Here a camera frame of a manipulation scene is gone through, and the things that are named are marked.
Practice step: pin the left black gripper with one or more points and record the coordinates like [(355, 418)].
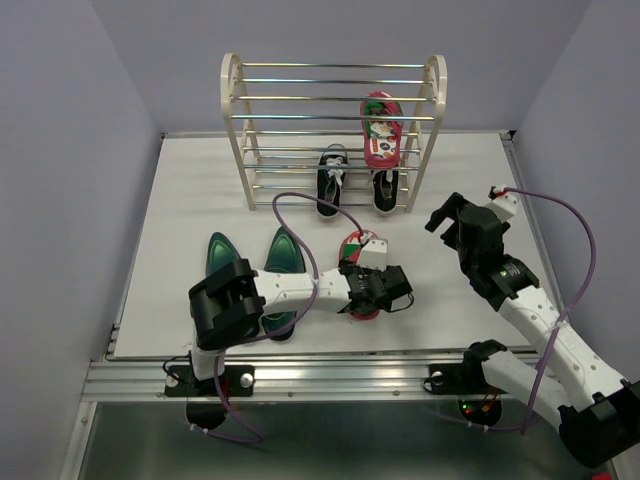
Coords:
[(368, 271)]

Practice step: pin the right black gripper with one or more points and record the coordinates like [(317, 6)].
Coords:
[(452, 209)]

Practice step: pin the pink kids sandal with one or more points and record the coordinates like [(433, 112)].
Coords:
[(382, 138), (350, 251)]

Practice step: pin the black sneaker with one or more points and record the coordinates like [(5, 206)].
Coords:
[(329, 179), (385, 191)]

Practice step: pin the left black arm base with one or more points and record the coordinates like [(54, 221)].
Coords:
[(236, 381)]

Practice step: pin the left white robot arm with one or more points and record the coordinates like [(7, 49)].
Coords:
[(226, 305)]

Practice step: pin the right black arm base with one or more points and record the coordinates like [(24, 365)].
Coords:
[(479, 404)]

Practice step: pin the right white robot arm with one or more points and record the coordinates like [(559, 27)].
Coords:
[(592, 406)]

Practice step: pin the cream and chrome shoe shelf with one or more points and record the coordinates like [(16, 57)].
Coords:
[(281, 116)]

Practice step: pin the right green loafer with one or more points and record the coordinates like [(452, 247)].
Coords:
[(284, 256)]

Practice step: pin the green loafer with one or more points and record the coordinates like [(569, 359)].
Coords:
[(284, 256), (220, 252)]

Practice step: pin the left green loafer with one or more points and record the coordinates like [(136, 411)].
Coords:
[(220, 252)]

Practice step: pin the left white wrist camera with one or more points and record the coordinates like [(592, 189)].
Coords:
[(373, 255)]

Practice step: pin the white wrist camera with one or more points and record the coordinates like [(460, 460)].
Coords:
[(502, 203), (373, 255)]

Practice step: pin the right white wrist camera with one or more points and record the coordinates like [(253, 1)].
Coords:
[(502, 203)]

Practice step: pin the aluminium mounting rail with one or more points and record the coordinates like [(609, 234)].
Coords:
[(316, 378)]

